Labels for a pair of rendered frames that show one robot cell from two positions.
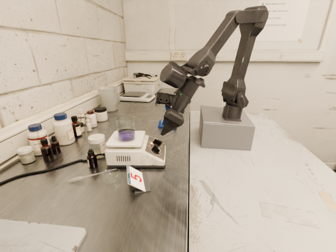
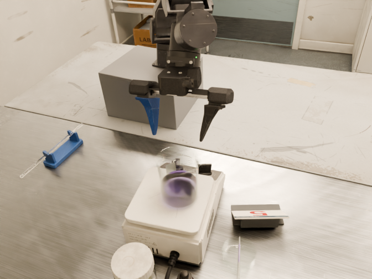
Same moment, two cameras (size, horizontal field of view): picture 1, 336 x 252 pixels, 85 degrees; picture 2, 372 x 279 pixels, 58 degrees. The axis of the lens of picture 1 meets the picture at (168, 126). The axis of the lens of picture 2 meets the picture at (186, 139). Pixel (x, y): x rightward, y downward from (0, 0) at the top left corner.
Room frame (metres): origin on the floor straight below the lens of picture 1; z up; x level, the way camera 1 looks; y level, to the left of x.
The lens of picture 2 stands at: (0.45, 0.49, 1.40)
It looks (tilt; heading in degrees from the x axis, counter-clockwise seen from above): 38 degrees down; 287
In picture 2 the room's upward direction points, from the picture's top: 3 degrees counter-clockwise
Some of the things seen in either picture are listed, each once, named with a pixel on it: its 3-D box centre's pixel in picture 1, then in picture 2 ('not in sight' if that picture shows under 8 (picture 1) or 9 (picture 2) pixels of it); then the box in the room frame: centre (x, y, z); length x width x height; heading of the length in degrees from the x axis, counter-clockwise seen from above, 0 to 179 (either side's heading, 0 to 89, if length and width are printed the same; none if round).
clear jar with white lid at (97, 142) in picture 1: (97, 146); (135, 275); (0.61, 0.26, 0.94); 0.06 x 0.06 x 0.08
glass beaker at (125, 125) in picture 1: (125, 129); (180, 179); (0.57, 0.14, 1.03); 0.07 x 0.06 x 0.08; 174
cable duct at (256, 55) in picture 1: (219, 55); not in sight; (1.93, -0.50, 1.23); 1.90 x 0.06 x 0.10; 83
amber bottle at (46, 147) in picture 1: (46, 149); not in sight; (0.58, 0.44, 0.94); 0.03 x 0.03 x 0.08
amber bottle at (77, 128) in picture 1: (75, 126); not in sight; (0.79, 0.43, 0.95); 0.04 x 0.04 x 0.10
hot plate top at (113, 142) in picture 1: (127, 138); (171, 197); (0.59, 0.15, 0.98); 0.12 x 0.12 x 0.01; 89
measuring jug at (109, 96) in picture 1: (110, 99); not in sight; (1.20, 0.38, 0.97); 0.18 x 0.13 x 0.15; 55
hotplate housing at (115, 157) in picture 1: (135, 149); (177, 203); (0.59, 0.12, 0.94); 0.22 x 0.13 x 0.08; 89
